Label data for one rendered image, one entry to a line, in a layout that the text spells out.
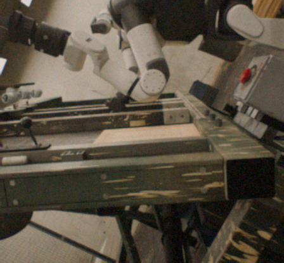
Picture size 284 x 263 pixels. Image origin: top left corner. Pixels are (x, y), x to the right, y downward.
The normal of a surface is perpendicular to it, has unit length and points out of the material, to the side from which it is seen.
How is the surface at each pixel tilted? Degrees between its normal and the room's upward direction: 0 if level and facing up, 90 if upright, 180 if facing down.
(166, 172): 90
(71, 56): 106
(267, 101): 90
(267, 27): 90
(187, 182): 90
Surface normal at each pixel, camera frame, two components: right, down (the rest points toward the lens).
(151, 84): 0.09, -0.12
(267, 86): -0.06, 0.18
